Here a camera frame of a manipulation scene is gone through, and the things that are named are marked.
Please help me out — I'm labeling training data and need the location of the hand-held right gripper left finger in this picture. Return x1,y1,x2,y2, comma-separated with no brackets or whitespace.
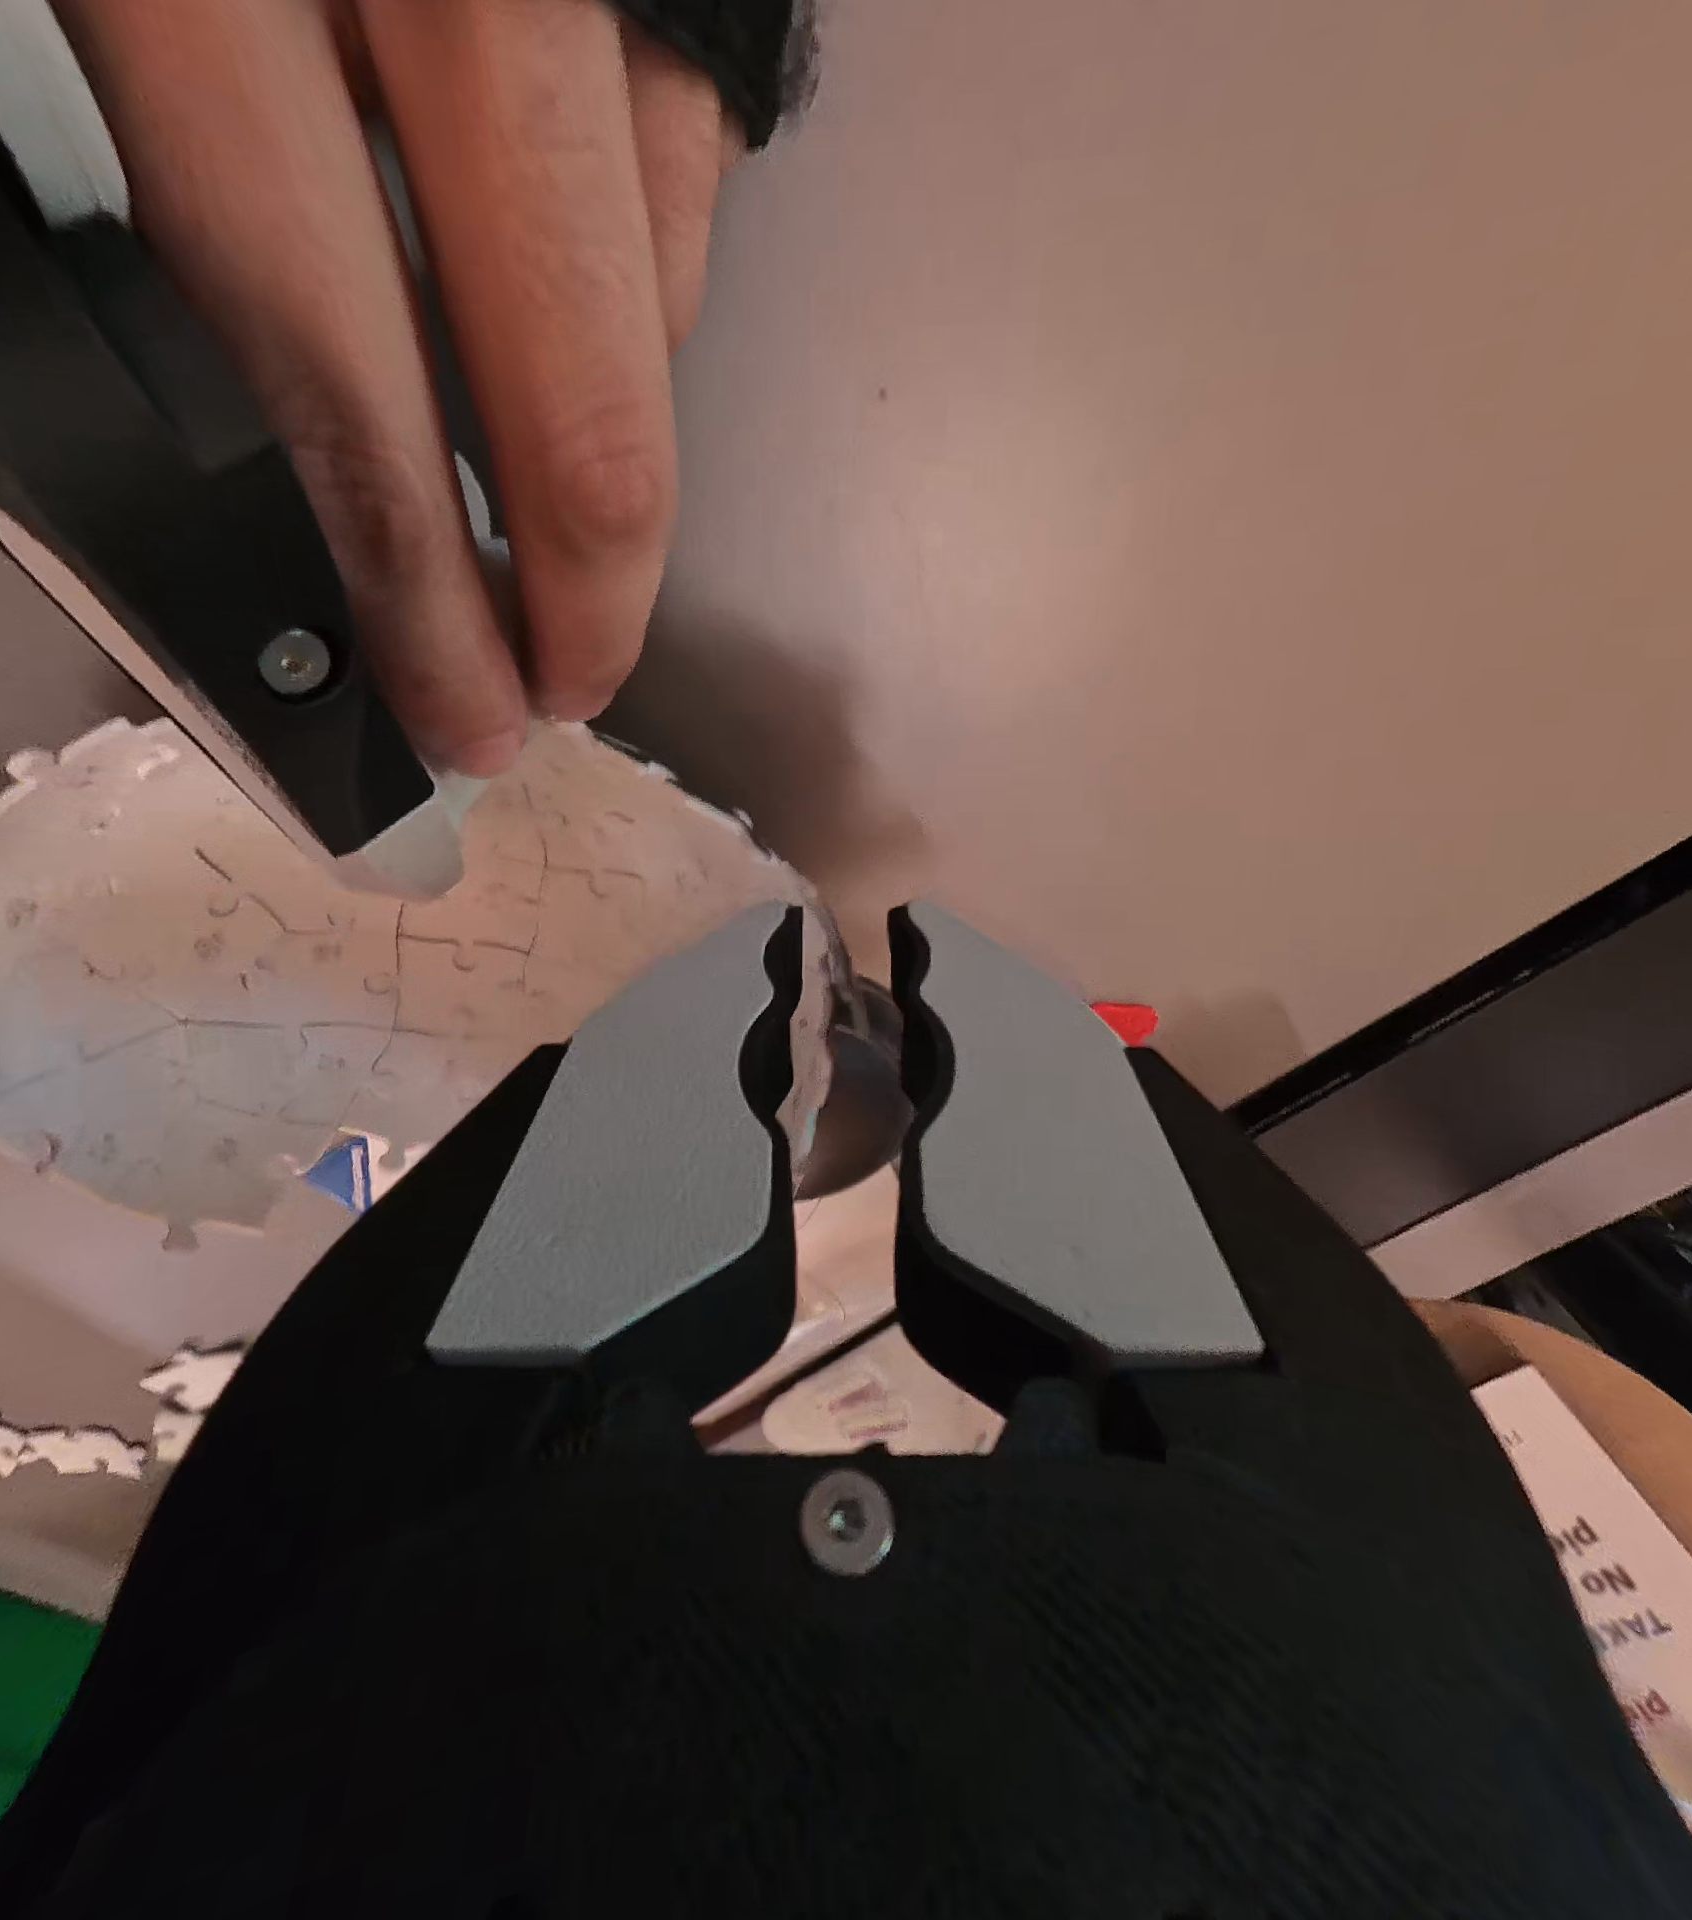
428,900,806,1417

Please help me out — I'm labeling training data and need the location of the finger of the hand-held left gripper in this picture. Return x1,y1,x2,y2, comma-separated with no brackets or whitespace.
0,513,493,906

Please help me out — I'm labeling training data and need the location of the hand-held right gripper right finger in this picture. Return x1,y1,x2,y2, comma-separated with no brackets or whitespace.
885,900,1268,1417

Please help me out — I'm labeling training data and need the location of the partly built puzzle ball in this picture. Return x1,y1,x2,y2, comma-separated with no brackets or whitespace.
0,717,846,1258

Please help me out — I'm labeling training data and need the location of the black round ball stand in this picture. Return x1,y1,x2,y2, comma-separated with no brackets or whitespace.
787,976,924,1203

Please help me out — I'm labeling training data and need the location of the white folded instruction leaflet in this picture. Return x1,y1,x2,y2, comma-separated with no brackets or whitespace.
303,1135,1000,1456

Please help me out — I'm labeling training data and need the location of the wooden instruction board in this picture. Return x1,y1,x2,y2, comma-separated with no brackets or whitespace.
1407,1300,1692,1920

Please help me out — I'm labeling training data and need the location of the black desk cable flap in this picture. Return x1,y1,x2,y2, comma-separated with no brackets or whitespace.
1228,773,1692,1250

